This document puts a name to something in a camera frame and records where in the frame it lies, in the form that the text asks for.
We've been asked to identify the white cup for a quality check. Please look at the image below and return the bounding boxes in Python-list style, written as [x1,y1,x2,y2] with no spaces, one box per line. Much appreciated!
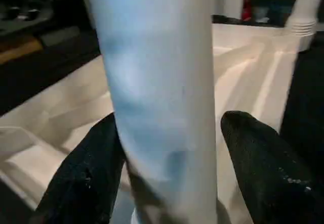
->
[253,6,269,23]

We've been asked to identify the black mat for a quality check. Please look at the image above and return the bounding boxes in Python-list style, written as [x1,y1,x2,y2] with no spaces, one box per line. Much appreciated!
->
[0,15,324,224]

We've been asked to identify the white plastic table top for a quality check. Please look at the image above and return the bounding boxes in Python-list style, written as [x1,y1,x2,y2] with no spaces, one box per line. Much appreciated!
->
[0,22,313,224]

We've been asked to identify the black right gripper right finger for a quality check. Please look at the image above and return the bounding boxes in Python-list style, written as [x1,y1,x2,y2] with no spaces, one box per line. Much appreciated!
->
[220,110,324,224]

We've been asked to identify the white plastic table leg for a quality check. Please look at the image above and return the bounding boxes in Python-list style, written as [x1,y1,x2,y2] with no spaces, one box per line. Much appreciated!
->
[86,0,219,224]
[285,0,320,36]

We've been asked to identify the red bottle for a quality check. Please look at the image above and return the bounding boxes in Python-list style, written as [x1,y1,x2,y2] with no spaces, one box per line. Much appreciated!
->
[242,0,252,20]

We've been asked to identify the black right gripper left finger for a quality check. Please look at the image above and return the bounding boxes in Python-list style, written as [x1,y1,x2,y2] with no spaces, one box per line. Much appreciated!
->
[30,113,127,224]

